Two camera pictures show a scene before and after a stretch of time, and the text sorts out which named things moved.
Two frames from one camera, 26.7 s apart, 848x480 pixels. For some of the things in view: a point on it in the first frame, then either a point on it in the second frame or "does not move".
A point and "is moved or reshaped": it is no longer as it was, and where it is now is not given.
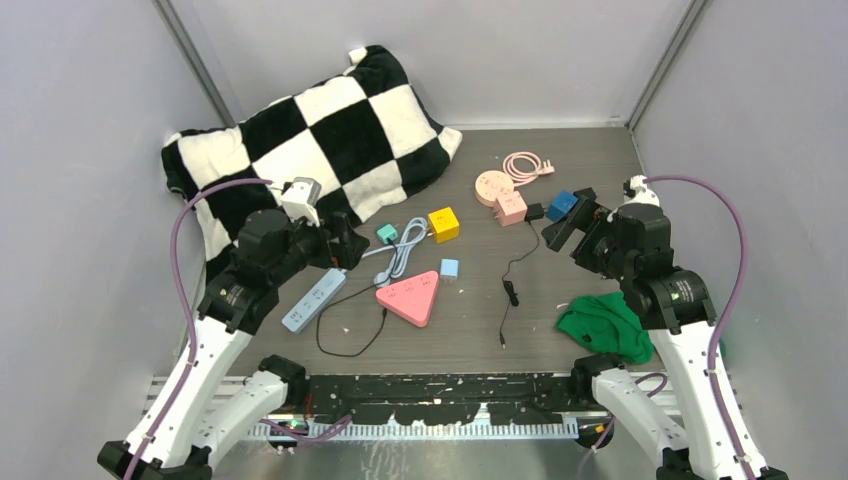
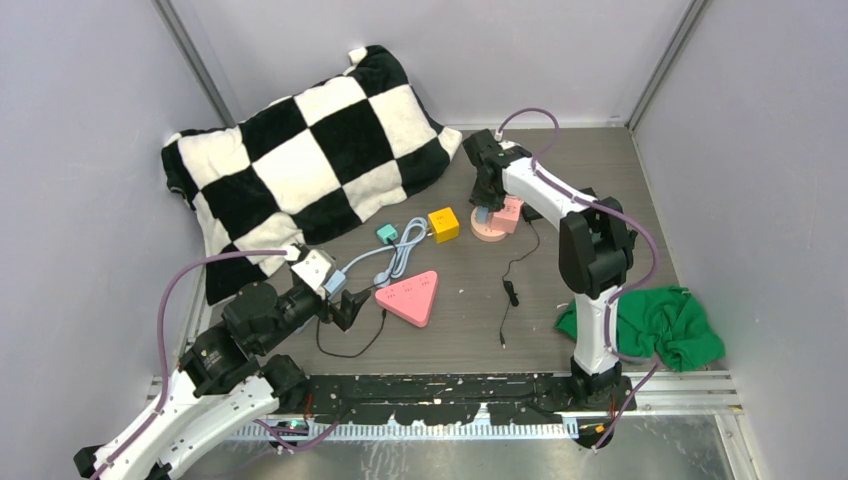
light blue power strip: (334, 279) does not move
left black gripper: (343, 253) to (350, 305)
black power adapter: (533, 213) does not move
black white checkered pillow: (368, 136) does not move
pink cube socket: (510, 209) is moved or reshaped
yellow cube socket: (444, 225) does not move
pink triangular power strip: (412, 297) does not move
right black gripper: (596, 218) to (478, 199)
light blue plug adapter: (450, 268) to (482, 214)
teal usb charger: (387, 232) does not move
